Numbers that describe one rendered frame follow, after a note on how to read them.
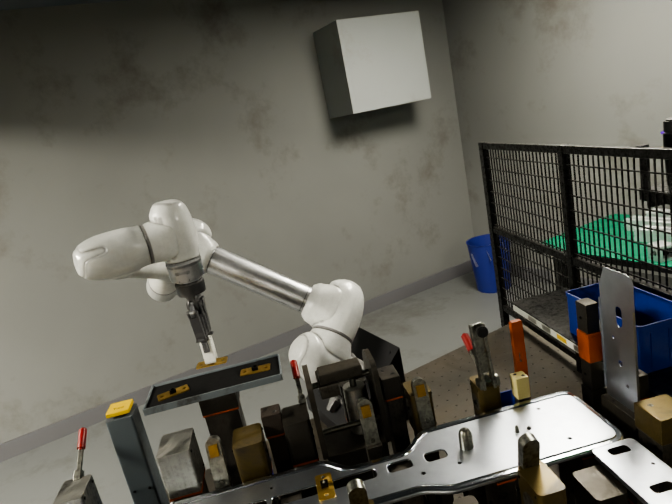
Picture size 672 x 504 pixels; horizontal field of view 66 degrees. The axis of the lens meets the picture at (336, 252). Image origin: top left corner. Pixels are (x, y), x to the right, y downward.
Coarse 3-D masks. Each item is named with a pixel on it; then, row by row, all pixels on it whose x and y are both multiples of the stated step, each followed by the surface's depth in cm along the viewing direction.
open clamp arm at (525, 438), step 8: (528, 432) 103; (520, 440) 102; (528, 440) 101; (536, 440) 101; (520, 448) 102; (528, 448) 101; (536, 448) 102; (520, 456) 103; (528, 456) 102; (536, 456) 103; (520, 464) 104; (528, 464) 103; (536, 464) 104
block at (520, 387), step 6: (516, 372) 135; (522, 372) 134; (510, 378) 135; (516, 378) 132; (522, 378) 132; (528, 378) 132; (516, 384) 132; (522, 384) 132; (528, 384) 132; (516, 390) 133; (522, 390) 132; (528, 390) 133; (516, 396) 134; (522, 396) 133; (528, 396) 133; (516, 402) 136
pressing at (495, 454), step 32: (480, 416) 130; (512, 416) 128; (544, 416) 125; (576, 416) 123; (416, 448) 123; (448, 448) 121; (480, 448) 119; (512, 448) 117; (544, 448) 115; (576, 448) 113; (256, 480) 123; (288, 480) 121; (384, 480) 115; (416, 480) 113; (448, 480) 111; (480, 480) 110
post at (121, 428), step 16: (128, 416) 138; (112, 432) 137; (128, 432) 138; (144, 432) 144; (128, 448) 139; (144, 448) 141; (128, 464) 140; (144, 464) 141; (128, 480) 141; (144, 480) 142; (160, 480) 148; (144, 496) 143; (160, 496) 145
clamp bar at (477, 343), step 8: (472, 328) 131; (480, 328) 129; (472, 336) 132; (480, 336) 129; (472, 344) 133; (480, 344) 133; (488, 344) 132; (480, 352) 133; (488, 352) 132; (480, 360) 132; (488, 360) 133; (480, 368) 132; (488, 368) 134; (480, 376) 133; (496, 384) 133
